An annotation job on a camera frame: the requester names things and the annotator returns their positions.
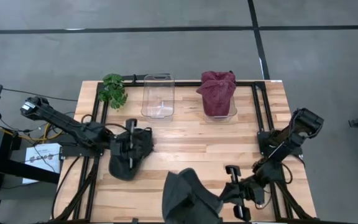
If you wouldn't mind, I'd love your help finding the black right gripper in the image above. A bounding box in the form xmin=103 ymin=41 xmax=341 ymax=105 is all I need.
xmin=219 ymin=165 xmax=256 ymax=222

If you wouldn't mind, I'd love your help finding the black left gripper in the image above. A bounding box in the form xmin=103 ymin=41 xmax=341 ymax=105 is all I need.
xmin=109 ymin=118 xmax=152 ymax=170

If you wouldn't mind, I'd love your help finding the black cap with white label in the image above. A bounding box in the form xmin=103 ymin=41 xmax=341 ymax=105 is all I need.
xmin=108 ymin=126 xmax=155 ymax=182

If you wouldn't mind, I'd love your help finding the dark grey baseball cap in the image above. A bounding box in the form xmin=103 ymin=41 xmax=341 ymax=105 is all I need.
xmin=162 ymin=167 xmax=229 ymax=224

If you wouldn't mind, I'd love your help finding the clear plastic bin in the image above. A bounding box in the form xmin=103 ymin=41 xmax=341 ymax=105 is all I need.
xmin=201 ymin=93 xmax=239 ymax=124
xmin=140 ymin=73 xmax=176 ymax=123

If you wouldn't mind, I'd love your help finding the green leafy plant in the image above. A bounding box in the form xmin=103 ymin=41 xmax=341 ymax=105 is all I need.
xmin=97 ymin=73 xmax=129 ymax=110

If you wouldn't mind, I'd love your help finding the white printed paper sheet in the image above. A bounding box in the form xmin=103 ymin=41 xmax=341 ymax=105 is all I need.
xmin=22 ymin=142 xmax=62 ymax=185

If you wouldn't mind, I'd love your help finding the black stand bar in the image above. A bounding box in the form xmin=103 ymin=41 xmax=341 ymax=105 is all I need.
xmin=0 ymin=152 xmax=60 ymax=184

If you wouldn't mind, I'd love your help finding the black aluminium table frame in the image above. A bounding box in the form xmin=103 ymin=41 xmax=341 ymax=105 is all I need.
xmin=50 ymin=79 xmax=319 ymax=224

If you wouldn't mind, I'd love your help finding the yellow cable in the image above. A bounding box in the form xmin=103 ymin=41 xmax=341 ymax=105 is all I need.
xmin=0 ymin=122 xmax=63 ymax=141

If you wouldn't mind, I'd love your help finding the black floor cable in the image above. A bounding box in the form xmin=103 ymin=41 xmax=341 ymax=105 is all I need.
xmin=1 ymin=88 xmax=79 ymax=102

